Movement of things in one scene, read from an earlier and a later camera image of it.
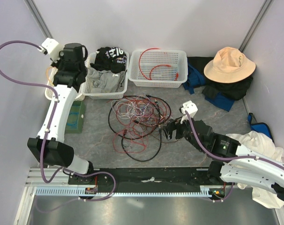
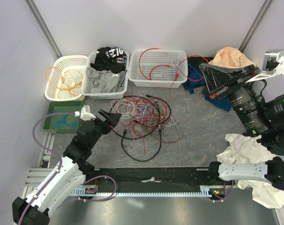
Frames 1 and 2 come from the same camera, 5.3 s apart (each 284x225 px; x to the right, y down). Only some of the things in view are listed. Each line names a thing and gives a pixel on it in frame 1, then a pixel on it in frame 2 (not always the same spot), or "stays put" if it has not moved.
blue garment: [222, 101] stays put
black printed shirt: [111, 59] stays put
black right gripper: [173, 124] → [218, 78]
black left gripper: [57, 63] → [112, 119]
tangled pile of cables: [142, 112] stays put
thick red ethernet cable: [139, 65] stays put
